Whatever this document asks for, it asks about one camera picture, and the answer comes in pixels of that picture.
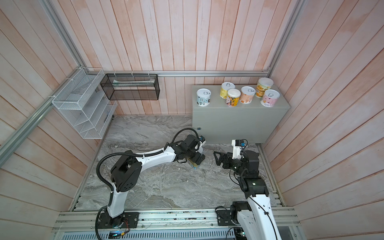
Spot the pink label can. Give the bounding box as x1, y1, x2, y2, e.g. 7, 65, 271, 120
261, 89, 280, 108

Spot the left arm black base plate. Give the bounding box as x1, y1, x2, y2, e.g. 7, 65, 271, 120
96, 212, 140, 229

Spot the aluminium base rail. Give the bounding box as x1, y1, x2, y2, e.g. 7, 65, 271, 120
50, 206, 302, 233

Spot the left aluminium frame rail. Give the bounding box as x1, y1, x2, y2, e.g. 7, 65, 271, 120
1, 67, 82, 167

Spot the grey metal cabinet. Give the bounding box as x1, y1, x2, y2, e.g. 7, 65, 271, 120
191, 85, 291, 144

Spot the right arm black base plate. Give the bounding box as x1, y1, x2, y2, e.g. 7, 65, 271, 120
215, 209, 238, 226

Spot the white wire mesh shelf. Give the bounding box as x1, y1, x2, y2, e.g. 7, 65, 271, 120
52, 68, 118, 140

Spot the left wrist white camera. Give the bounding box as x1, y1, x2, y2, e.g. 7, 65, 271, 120
198, 136, 206, 149

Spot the small brown white-lid can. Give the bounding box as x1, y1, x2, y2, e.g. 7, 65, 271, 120
226, 89, 241, 107

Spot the orange yellow label can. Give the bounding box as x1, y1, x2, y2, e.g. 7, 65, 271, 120
256, 78, 274, 98

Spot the horizontal aluminium wall rail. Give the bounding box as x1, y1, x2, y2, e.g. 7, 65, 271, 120
83, 69, 269, 78

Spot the brown label can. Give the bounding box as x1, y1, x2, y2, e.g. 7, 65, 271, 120
239, 86, 256, 104

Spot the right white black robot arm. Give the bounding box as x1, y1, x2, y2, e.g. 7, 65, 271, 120
214, 151, 281, 240

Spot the black mesh wall basket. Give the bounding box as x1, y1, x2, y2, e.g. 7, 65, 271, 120
101, 73, 160, 101

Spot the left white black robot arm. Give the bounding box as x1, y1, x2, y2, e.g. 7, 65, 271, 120
107, 135, 206, 218

